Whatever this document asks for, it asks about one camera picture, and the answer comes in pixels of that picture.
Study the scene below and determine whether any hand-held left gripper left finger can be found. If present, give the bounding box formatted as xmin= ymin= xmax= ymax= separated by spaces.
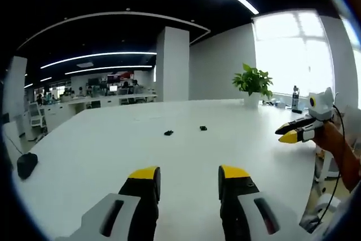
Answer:
xmin=55 ymin=165 xmax=162 ymax=241

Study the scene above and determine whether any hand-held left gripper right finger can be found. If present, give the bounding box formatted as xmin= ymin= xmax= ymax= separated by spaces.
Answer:
xmin=218 ymin=164 xmax=300 ymax=241

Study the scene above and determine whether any dark water bottle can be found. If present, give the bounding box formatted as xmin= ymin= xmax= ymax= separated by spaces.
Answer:
xmin=292 ymin=85 xmax=301 ymax=110

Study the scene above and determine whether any white chair base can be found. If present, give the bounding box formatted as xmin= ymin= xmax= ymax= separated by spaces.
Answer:
xmin=314 ymin=144 xmax=341 ymax=183

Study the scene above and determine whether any large bright window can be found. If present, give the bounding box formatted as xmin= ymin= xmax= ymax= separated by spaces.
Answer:
xmin=252 ymin=9 xmax=336 ymax=101

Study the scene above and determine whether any green potted plant white pot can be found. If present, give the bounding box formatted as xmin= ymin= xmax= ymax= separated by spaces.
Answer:
xmin=232 ymin=63 xmax=274 ymax=109

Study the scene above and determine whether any black rounded object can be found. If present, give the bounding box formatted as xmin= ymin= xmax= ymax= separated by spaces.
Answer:
xmin=16 ymin=152 xmax=39 ymax=180

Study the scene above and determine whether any white office desk row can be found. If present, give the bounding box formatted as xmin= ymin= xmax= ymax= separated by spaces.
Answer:
xmin=42 ymin=93 xmax=158 ymax=129

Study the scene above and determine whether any white mesh office chair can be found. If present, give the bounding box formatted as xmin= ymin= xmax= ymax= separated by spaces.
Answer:
xmin=28 ymin=102 xmax=48 ymax=135

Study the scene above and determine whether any short ceiling light strip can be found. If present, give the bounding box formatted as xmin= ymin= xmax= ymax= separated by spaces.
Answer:
xmin=64 ymin=65 xmax=156 ymax=76

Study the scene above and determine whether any long ceiling light strip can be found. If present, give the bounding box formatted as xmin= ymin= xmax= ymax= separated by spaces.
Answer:
xmin=40 ymin=51 xmax=157 ymax=70

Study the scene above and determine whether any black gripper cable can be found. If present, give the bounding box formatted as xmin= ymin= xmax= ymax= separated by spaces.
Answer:
xmin=306 ymin=104 xmax=346 ymax=226

